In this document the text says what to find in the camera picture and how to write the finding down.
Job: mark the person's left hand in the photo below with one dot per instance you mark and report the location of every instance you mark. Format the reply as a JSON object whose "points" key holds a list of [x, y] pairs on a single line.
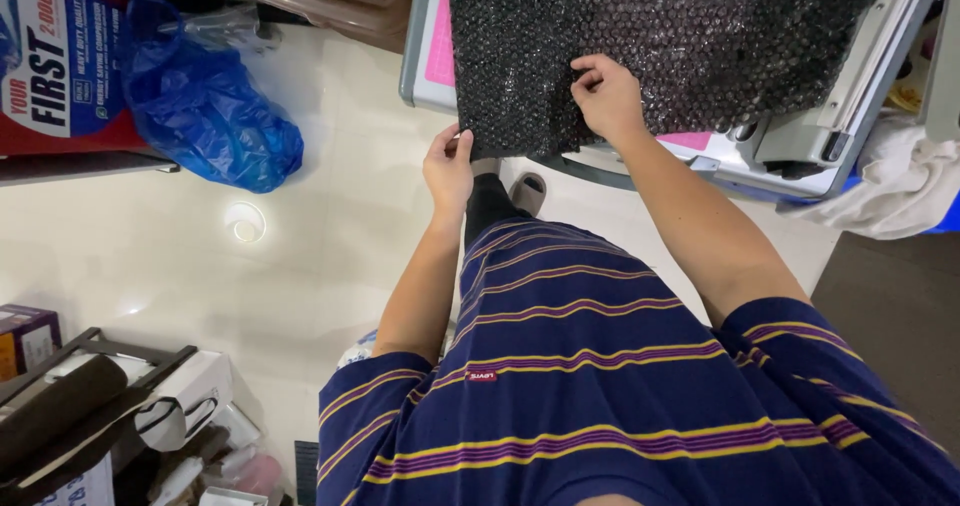
{"points": [[448, 176]]}

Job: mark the person's right hand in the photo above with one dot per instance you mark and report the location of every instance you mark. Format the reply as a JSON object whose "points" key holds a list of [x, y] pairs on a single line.
{"points": [[619, 104]]}

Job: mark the black bubble wrap sheet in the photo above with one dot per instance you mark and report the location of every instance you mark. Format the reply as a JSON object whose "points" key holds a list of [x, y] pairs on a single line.
{"points": [[675, 33]]}

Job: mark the black trouser leg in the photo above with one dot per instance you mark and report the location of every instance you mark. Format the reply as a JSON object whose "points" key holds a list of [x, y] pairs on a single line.
{"points": [[487, 206]]}

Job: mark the grey slipper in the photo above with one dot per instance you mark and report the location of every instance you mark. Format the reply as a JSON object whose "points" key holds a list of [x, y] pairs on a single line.
{"points": [[529, 192]]}

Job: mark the grey paper trimmer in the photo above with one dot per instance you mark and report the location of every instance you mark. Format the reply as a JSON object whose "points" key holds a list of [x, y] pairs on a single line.
{"points": [[795, 145]]}

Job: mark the white printed packet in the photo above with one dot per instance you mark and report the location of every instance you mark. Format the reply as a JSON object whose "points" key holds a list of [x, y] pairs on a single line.
{"points": [[358, 350]]}

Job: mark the blue plastic bag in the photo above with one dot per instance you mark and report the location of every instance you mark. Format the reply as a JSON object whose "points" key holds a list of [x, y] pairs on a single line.
{"points": [[202, 108]]}

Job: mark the navy striped shirt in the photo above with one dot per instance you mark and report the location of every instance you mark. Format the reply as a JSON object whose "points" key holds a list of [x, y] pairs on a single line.
{"points": [[600, 386]]}

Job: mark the clear plastic bag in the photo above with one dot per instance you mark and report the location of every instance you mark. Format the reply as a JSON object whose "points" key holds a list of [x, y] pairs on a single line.
{"points": [[225, 29]]}

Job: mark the white cloth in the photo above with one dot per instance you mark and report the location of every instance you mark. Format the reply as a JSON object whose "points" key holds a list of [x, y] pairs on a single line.
{"points": [[892, 183]]}

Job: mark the white paper bag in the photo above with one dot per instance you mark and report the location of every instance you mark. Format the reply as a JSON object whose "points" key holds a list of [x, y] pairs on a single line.
{"points": [[199, 390]]}

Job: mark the black metal rack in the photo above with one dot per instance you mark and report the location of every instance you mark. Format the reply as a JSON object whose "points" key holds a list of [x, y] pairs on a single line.
{"points": [[161, 357]]}

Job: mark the blue plastic container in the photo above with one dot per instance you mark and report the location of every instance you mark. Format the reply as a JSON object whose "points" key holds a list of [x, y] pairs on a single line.
{"points": [[946, 217]]}

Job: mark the dark grey floor mat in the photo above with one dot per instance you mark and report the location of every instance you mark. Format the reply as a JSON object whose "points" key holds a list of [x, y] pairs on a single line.
{"points": [[900, 318]]}

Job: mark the heap of white packets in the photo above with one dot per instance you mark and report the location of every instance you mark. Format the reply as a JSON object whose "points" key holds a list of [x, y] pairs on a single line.
{"points": [[217, 468]]}

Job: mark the red and blue carton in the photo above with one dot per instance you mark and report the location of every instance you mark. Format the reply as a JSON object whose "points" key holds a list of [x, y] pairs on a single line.
{"points": [[60, 63]]}

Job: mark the purple cardboard box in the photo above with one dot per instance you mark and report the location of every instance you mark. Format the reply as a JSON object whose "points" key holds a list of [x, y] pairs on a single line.
{"points": [[26, 337]]}

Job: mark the black paper roll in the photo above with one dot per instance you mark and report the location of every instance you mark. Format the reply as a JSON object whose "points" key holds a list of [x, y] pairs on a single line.
{"points": [[52, 412]]}

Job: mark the grey metal post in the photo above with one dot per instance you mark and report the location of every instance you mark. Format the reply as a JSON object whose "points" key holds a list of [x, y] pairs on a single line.
{"points": [[943, 55]]}

